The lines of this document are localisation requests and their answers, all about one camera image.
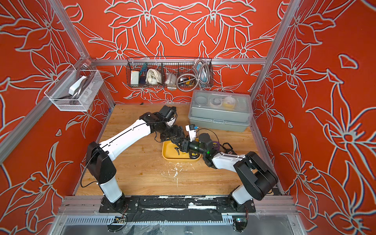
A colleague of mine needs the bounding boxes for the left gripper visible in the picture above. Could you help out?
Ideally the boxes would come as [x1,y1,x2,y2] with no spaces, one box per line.
[161,122,187,141]

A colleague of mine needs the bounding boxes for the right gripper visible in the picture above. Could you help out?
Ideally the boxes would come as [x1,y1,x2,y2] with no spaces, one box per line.
[174,138,208,157]

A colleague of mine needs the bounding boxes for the black deli tape measure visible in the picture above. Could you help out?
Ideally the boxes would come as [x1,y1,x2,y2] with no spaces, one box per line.
[189,151,200,160]

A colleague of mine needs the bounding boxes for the purple tape measure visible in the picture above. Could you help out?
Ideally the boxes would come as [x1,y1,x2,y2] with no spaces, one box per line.
[212,141,220,150]

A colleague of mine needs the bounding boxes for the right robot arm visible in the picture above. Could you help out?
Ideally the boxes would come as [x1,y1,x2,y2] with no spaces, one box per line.
[179,133,279,208]

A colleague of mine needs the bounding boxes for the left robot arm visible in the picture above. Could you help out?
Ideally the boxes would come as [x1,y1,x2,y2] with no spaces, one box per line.
[86,105,185,211]

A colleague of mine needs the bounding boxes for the grey plastic storage box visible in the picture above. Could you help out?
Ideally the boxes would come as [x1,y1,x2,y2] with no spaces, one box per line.
[188,90,253,132]

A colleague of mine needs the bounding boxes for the yellow plastic tray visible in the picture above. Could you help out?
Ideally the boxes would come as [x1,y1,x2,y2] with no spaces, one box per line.
[162,141,201,162]

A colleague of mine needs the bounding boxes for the white cloth in basket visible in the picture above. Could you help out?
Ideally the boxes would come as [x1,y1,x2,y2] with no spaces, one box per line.
[146,69,163,85]

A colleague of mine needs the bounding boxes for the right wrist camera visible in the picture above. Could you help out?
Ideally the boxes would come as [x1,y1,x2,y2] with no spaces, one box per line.
[186,124,198,142]

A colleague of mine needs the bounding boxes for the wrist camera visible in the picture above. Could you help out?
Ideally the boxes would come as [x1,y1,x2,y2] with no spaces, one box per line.
[159,105,178,127]
[186,124,198,142]

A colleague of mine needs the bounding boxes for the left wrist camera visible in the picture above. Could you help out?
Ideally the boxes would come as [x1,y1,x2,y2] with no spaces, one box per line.
[159,105,178,127]

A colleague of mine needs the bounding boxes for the coiled metal hose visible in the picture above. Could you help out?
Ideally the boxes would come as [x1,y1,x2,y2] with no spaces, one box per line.
[177,58,211,92]

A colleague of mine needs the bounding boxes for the black wire wall basket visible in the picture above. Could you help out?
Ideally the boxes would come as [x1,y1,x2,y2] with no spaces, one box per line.
[126,57,214,92]

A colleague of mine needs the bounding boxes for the white mesh wall basket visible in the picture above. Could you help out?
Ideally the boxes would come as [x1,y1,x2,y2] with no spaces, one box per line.
[45,68,103,112]

